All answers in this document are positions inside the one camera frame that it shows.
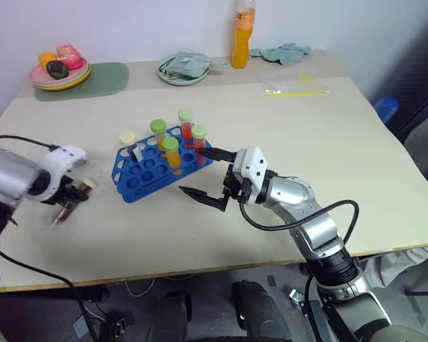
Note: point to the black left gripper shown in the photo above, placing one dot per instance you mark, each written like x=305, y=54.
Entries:
x=58, y=190

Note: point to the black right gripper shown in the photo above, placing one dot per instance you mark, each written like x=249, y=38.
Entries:
x=230, y=180

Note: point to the dark red cream-capped test tube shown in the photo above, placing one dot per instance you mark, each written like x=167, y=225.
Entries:
x=87, y=185

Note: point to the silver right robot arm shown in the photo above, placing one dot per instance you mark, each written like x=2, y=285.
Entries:
x=294, y=196

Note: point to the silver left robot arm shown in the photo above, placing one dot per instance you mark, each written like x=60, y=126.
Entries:
x=7, y=174

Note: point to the red green-capped test tube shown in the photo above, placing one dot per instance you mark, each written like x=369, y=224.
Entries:
x=186, y=124
x=199, y=137

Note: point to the orange green-capped test tube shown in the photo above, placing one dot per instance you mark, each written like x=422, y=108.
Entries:
x=172, y=153

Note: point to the blue test tube rack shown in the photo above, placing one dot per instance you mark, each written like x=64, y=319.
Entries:
x=146, y=174

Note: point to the clear green-capped test tube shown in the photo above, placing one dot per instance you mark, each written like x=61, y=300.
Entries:
x=158, y=128

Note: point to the light green plate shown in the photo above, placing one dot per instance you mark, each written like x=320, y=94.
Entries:
x=180, y=80

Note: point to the clear zip plastic bag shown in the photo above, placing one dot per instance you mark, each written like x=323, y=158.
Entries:
x=292, y=85

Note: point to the yellow plate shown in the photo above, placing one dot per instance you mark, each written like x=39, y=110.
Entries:
x=75, y=82

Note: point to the green placemat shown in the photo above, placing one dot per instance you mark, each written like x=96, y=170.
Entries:
x=107, y=80

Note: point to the pink plate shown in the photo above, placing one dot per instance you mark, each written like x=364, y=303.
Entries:
x=37, y=76

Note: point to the dark toy avocado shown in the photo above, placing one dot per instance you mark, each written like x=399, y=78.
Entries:
x=57, y=69

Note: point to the orange soda bottle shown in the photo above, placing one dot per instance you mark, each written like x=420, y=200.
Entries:
x=242, y=42

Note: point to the green cloth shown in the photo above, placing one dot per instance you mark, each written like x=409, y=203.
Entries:
x=285, y=53

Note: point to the yellow toy pepper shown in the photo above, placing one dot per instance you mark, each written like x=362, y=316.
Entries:
x=47, y=58

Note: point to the pink toy apple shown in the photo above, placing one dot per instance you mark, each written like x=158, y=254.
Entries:
x=70, y=56

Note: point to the dark rounded robot leg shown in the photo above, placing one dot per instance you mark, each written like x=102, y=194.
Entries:
x=171, y=317
x=260, y=313

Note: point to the metal caster wheel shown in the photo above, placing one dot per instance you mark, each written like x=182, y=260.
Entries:
x=295, y=297

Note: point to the blue bottle cap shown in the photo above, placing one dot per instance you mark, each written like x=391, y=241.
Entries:
x=387, y=108

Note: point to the grey fabric cover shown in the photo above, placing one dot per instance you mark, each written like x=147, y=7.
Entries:
x=406, y=265

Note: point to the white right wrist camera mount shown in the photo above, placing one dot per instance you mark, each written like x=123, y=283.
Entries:
x=251, y=160

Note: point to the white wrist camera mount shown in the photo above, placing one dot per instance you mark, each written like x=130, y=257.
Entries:
x=62, y=156
x=251, y=160

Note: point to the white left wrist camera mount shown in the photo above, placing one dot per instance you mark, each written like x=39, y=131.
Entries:
x=62, y=156

